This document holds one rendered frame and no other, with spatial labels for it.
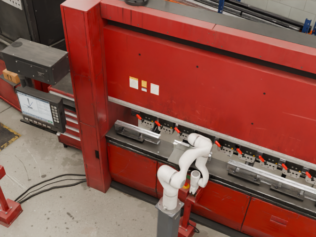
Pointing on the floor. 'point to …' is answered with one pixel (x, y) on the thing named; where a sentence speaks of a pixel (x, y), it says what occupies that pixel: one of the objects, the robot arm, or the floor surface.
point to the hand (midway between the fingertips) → (193, 193)
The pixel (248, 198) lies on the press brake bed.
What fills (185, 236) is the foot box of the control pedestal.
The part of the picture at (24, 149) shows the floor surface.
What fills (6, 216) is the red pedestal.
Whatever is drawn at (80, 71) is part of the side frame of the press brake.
